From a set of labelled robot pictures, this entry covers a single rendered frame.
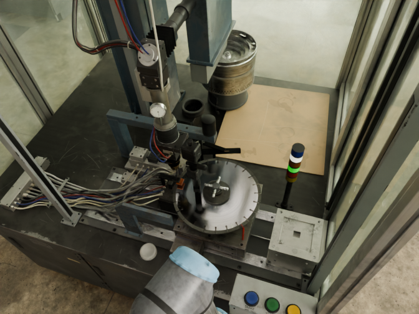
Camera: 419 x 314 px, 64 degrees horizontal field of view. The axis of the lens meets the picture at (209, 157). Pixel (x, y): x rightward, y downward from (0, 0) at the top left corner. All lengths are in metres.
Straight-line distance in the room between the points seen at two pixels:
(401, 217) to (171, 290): 0.45
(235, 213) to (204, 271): 0.57
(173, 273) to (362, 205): 0.44
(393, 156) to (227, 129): 1.24
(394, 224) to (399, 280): 1.76
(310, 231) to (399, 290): 1.14
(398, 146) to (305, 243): 0.74
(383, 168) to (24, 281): 2.25
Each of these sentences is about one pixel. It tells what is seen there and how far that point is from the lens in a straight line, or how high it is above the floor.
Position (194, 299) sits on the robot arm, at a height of 1.36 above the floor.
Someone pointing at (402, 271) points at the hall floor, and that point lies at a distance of 2.45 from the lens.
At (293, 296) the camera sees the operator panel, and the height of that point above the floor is 0.90.
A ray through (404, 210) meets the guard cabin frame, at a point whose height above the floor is 1.59.
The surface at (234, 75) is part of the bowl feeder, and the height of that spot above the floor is 1.03.
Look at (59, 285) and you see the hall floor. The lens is 2.43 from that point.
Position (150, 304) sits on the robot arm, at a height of 1.39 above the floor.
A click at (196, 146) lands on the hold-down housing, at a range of 1.09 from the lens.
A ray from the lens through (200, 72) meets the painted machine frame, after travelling 1.33.
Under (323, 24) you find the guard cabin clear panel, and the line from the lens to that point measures 1.99.
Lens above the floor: 2.08
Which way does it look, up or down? 51 degrees down
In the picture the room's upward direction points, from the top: 5 degrees counter-clockwise
